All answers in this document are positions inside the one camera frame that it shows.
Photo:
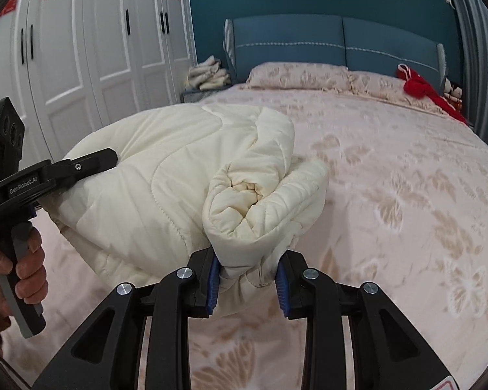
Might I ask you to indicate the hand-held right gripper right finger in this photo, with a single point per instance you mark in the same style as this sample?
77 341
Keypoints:
282 292

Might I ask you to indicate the grey nightstand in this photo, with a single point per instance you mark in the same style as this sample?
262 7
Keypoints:
195 95

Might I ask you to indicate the cream quilted blanket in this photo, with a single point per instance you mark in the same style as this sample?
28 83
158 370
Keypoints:
146 178

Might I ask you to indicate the person's left hand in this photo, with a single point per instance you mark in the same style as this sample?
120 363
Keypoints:
28 268

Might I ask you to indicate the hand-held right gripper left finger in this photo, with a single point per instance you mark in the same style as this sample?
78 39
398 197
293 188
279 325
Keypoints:
212 288

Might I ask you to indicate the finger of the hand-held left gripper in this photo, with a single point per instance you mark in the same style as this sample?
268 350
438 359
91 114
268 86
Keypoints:
85 164

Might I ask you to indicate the pile of cream cloths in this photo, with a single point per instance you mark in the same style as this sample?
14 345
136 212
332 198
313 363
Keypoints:
207 75

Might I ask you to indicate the small doll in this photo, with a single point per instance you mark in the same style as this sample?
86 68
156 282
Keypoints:
453 91

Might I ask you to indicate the pink butterfly print blanket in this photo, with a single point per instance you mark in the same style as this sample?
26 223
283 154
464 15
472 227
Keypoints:
390 195

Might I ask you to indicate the grey curtain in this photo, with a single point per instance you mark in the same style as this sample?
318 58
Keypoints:
480 69

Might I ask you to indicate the white wardrobe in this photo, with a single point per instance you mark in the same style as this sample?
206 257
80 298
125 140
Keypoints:
105 48

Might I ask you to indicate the pink patterned pillow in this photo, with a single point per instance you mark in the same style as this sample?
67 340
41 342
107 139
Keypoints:
297 75
386 87

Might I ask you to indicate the red wardrobe sticker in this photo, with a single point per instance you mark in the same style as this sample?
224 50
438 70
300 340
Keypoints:
9 5

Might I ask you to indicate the blue padded headboard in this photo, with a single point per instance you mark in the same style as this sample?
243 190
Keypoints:
309 40

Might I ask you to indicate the red garment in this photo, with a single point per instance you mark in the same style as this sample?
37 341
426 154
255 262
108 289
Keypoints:
421 87

